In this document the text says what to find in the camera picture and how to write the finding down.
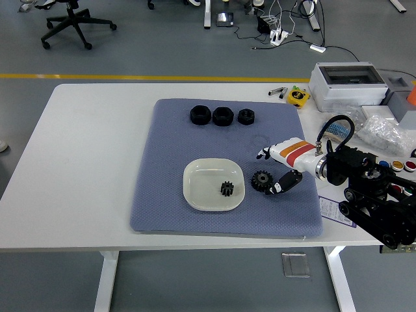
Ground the metal floor hatch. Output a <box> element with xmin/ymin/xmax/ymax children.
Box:
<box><xmin>281</xmin><ymin>252</ymin><xmax>311</xmax><ymax>278</ymax></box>

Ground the white power strip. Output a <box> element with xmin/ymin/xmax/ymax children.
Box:
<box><xmin>270</xmin><ymin>29</ymin><xmax>291</xmax><ymax>47</ymax></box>

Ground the large black hex nut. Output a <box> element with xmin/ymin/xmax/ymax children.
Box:
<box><xmin>190</xmin><ymin>105</ymin><xmax>213</xmax><ymax>126</ymax></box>
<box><xmin>213</xmin><ymin>106</ymin><xmax>234</xmax><ymax>127</ymax></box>

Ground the grey electrical enclosure box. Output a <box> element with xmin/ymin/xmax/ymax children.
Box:
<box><xmin>307</xmin><ymin>62</ymin><xmax>389</xmax><ymax>113</ymax></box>

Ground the blue-grey textured mat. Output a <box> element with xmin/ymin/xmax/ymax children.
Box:
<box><xmin>129</xmin><ymin>98</ymin><xmax>324</xmax><ymax>240</ymax></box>

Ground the small black hex nut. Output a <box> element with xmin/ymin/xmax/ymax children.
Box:
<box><xmin>237</xmin><ymin>109</ymin><xmax>256</xmax><ymax>125</ymax></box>

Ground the black power adapter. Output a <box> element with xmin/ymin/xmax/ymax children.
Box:
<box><xmin>257</xmin><ymin>15</ymin><xmax>272</xmax><ymax>34</ymax></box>

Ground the grey block with recess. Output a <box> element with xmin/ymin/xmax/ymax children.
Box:
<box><xmin>378</xmin><ymin>70</ymin><xmax>416</xmax><ymax>129</ymax></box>

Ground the bag of blue resistors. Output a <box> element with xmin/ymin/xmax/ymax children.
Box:
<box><xmin>321</xmin><ymin>109</ymin><xmax>362</xmax><ymax>142</ymax></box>

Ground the purple-edged label card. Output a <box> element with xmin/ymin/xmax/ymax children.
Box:
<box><xmin>318</xmin><ymin>196</ymin><xmax>358</xmax><ymax>228</ymax></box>

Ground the flat white box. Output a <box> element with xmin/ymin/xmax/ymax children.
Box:
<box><xmin>361</xmin><ymin>105</ymin><xmax>396</xmax><ymax>121</ymax></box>

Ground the clear plastic parts bag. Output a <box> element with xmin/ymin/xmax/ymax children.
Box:
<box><xmin>356</xmin><ymin>114</ymin><xmax>416</xmax><ymax>157</ymax></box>

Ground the black floor cable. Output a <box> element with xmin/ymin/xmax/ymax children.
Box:
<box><xmin>324</xmin><ymin>45</ymin><xmax>362</xmax><ymax>63</ymax></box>

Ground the button control box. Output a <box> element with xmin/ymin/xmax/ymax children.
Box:
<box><xmin>373</xmin><ymin>148</ymin><xmax>416</xmax><ymax>199</ymax></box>

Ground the small black gear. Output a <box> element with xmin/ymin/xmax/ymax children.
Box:
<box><xmin>220</xmin><ymin>181</ymin><xmax>236</xmax><ymax>198</ymax></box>

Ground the black desk phone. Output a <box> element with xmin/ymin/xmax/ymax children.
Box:
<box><xmin>216</xmin><ymin>12</ymin><xmax>235</xmax><ymax>28</ymax></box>

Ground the under-table power strip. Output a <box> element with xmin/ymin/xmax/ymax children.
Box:
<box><xmin>379</xmin><ymin>243</ymin><xmax>416</xmax><ymax>255</ymax></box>

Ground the white table leg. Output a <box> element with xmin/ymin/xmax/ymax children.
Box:
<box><xmin>94</xmin><ymin>250</ymin><xmax>120</xmax><ymax>312</ymax></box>
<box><xmin>324</xmin><ymin>246</ymin><xmax>357</xmax><ymax>312</ymax></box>

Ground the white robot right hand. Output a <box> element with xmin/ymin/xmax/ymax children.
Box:
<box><xmin>255</xmin><ymin>137</ymin><xmax>322</xmax><ymax>196</ymax></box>

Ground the large black gear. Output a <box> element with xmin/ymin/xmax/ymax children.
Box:
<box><xmin>251</xmin><ymin>170</ymin><xmax>274</xmax><ymax>193</ymax></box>

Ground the grey background desk leg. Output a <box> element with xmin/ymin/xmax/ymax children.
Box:
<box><xmin>300</xmin><ymin>0</ymin><xmax>322</xmax><ymax>33</ymax></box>

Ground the white background desk leg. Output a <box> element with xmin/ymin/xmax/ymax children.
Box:
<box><xmin>203</xmin><ymin>0</ymin><xmax>213</xmax><ymax>31</ymax></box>

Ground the black office chair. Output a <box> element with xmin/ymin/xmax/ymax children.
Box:
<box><xmin>41</xmin><ymin>0</ymin><xmax>118</xmax><ymax>51</ymax></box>

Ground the yellow tape measure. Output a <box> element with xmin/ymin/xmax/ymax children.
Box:
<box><xmin>286</xmin><ymin>90</ymin><xmax>311</xmax><ymax>110</ymax></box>

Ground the white square plate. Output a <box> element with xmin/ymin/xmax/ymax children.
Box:
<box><xmin>182</xmin><ymin>158</ymin><xmax>245</xmax><ymax>213</ymax></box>

